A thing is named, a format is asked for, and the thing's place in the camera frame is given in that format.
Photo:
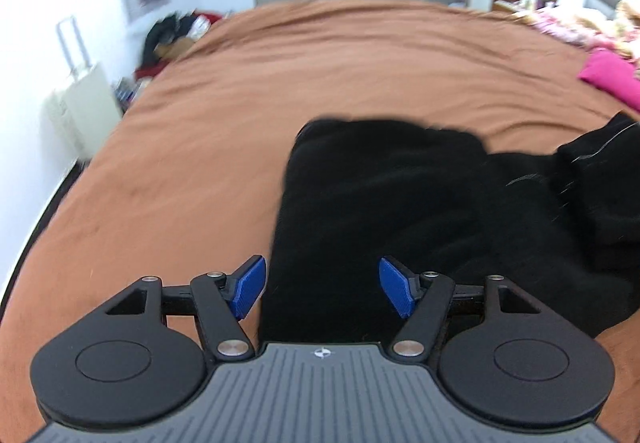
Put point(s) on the pile of clothes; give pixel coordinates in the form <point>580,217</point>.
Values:
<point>170,37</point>

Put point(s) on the black pants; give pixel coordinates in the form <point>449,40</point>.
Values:
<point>564,227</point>

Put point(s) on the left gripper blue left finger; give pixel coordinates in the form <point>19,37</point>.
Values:
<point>221,301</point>

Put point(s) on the brown bed sheet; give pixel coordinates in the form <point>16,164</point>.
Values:
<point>190,180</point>

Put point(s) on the white radiator heater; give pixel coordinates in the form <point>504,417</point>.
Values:
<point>84,111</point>

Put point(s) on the pink floral blanket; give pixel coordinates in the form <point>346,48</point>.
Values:
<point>589,28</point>

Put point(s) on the magenta pillow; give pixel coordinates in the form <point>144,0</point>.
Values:
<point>610,73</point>

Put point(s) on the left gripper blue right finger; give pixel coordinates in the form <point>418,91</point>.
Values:
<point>422,301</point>

